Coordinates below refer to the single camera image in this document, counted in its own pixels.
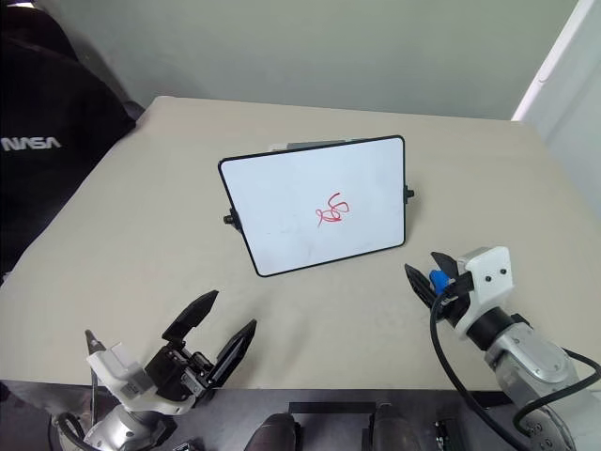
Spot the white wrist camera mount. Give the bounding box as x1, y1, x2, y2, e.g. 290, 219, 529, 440
85, 330, 197, 415
451, 245, 517, 337

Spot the black framed whiteboard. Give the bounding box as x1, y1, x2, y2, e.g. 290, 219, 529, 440
217, 134, 407, 278

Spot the person in black NASA sweater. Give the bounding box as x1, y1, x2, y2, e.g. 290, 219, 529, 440
0, 0, 146, 288

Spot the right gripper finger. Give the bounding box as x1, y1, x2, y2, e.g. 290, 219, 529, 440
430, 251, 462, 280
404, 263, 439, 312

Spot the dark rounded shape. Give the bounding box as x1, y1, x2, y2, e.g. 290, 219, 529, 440
369, 402, 418, 451
245, 412, 302, 451

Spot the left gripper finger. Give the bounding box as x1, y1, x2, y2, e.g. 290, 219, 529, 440
206, 319, 258, 389
161, 289, 221, 349

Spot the blue plastic object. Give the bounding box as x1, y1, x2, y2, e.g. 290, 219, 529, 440
428, 269, 455, 294

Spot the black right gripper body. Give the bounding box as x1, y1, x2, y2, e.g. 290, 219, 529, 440
432, 265, 476, 327

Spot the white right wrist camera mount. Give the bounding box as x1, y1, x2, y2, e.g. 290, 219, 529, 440
451, 245, 517, 337

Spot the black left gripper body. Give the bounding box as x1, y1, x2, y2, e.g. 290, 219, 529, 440
144, 342, 218, 406

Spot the white door frame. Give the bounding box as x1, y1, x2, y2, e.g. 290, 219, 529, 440
511, 0, 601, 156

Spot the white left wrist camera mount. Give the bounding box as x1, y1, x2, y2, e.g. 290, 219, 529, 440
85, 330, 197, 415

